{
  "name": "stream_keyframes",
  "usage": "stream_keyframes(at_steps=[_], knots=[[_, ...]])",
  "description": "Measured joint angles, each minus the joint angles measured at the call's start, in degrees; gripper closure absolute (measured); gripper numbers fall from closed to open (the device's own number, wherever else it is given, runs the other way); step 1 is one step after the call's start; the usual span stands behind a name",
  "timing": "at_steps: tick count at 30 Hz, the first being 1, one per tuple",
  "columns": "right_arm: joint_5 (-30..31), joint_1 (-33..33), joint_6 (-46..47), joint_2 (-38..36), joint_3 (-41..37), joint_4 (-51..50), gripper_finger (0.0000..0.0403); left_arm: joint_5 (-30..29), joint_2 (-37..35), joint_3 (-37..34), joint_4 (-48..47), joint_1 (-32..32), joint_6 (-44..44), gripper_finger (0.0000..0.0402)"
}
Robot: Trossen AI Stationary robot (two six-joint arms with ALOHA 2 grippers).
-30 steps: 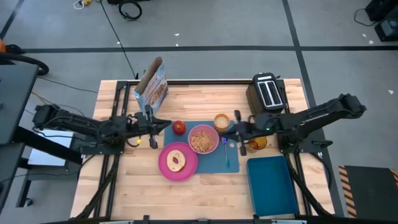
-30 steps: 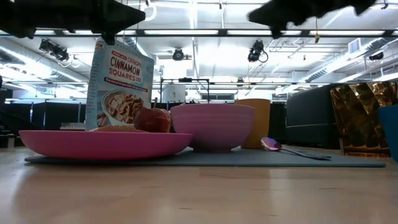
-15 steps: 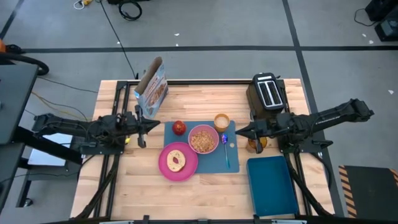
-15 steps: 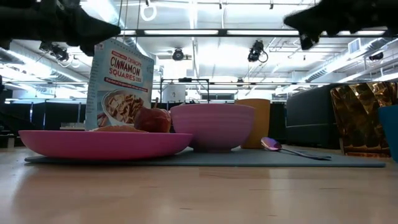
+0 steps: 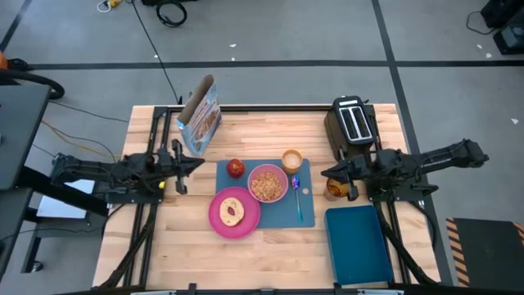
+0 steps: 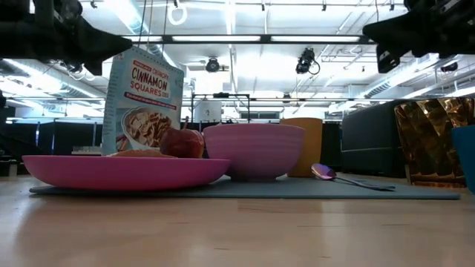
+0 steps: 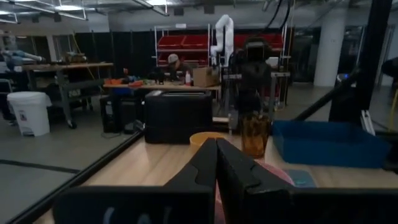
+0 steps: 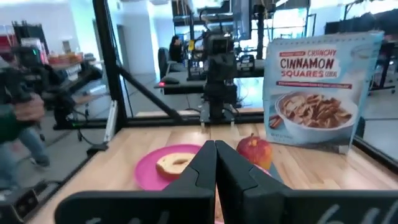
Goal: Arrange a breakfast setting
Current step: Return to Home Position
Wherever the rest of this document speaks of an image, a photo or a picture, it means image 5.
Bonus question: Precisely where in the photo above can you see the thick black hose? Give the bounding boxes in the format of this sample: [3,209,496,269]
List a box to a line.
[0,59,66,101]

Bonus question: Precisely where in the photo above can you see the black equipment box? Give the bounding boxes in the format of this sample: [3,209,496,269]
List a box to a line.
[141,0,197,6]

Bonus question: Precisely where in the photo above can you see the brown bagel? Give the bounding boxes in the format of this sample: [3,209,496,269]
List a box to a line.
[219,197,246,228]

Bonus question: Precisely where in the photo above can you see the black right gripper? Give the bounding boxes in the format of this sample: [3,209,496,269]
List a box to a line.
[320,153,384,202]

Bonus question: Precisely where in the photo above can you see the pink plate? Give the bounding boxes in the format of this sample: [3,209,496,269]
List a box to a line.
[207,187,262,240]

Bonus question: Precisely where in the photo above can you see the coiled black cable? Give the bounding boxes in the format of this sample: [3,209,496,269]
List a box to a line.
[156,1,188,29]

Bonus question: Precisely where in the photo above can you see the colourful spoon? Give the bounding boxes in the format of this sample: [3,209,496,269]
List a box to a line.
[290,175,305,224]

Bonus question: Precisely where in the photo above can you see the black equipment with cable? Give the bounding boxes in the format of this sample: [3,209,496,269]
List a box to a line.
[466,0,524,57]

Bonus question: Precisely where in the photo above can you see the white and yellow plug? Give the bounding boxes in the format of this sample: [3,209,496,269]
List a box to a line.
[97,0,124,13]

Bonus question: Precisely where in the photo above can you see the orange cup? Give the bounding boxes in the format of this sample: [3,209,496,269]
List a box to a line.
[281,149,305,176]

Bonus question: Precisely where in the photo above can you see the blue plastic tray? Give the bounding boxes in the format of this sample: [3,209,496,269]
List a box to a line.
[324,205,395,287]

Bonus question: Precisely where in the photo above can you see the cereal flakes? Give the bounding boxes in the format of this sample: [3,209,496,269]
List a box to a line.
[251,171,285,202]

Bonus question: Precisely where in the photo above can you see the black aluminium table frame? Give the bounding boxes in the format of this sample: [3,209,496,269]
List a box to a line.
[96,102,441,295]

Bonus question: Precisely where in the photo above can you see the blue placemat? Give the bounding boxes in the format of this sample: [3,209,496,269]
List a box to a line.
[215,158,316,229]

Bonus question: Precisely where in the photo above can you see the red apple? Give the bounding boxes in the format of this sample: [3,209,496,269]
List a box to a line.
[226,158,247,179]

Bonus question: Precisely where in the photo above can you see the amber glass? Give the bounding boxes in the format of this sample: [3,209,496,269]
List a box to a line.
[325,178,351,202]

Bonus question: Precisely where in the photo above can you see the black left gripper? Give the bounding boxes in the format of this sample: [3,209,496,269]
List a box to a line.
[157,138,206,196]

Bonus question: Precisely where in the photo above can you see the hazard striped black platform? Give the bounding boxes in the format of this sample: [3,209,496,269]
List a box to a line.
[445,216,524,290]

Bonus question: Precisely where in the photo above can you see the thin black floor cable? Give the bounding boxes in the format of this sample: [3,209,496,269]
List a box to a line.
[129,0,183,106]

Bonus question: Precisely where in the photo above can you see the yellow floor cable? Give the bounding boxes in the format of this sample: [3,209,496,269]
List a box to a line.
[40,120,120,161]

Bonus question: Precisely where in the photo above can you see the black toaster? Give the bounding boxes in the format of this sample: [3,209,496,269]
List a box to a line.
[324,96,377,163]

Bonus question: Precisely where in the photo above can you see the white board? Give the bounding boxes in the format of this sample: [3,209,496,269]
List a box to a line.
[36,179,97,220]

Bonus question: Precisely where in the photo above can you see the light blue cereal box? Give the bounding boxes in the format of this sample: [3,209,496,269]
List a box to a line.
[175,73,223,158]

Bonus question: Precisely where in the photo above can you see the pink bowl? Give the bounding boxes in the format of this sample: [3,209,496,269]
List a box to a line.
[246,163,290,204]

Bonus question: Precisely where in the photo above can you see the black side table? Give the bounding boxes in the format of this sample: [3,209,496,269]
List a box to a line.
[0,84,110,284]

